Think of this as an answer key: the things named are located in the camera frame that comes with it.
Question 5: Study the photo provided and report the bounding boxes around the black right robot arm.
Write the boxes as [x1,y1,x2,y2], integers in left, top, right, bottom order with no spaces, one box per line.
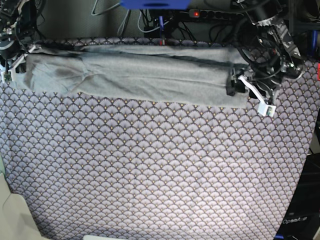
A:
[0,0,47,66]

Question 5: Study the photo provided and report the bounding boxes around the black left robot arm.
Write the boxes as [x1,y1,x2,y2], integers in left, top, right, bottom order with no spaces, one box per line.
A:
[226,0,302,103]

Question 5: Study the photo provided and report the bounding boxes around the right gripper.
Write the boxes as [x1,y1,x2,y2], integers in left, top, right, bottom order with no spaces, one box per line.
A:
[0,34,27,63]

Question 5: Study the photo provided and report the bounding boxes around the black OpenArm box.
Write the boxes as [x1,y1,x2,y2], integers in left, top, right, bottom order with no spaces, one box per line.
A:
[274,153,320,240]

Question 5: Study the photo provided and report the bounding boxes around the red clamp at right edge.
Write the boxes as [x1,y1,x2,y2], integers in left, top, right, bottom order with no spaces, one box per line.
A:
[317,63,320,81]

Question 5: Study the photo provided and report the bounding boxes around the black power strip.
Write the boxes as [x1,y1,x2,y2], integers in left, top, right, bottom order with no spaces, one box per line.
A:
[188,9,244,21]

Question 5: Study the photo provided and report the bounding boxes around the fan-patterned table cloth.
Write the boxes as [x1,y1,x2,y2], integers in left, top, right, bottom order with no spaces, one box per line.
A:
[0,36,320,240]

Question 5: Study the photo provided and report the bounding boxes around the red-tipped table clamp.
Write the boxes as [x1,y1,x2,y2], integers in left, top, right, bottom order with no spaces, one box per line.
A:
[158,16,166,46]

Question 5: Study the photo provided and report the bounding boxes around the blue camera mount bracket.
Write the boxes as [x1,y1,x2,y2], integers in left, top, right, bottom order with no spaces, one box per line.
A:
[120,0,190,10]

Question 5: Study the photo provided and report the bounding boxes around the light grey T-shirt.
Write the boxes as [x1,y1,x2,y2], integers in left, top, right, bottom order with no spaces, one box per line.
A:
[10,45,248,108]

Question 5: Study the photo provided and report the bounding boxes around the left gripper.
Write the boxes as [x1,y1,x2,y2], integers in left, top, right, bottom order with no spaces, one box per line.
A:
[226,66,283,99]

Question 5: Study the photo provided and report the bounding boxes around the blue clamp post right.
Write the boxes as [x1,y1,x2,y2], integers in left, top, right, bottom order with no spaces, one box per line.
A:
[308,30,318,57]

